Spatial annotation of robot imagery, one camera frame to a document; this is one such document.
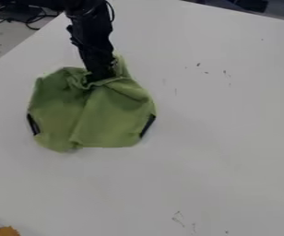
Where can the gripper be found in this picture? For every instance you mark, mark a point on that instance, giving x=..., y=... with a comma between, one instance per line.
x=96, y=52

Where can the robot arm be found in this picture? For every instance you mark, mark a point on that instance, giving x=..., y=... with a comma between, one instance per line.
x=89, y=15

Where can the orange toy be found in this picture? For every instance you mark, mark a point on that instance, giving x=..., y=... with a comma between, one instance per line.
x=7, y=231

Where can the green cloth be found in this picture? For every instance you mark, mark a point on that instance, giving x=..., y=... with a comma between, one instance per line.
x=95, y=116

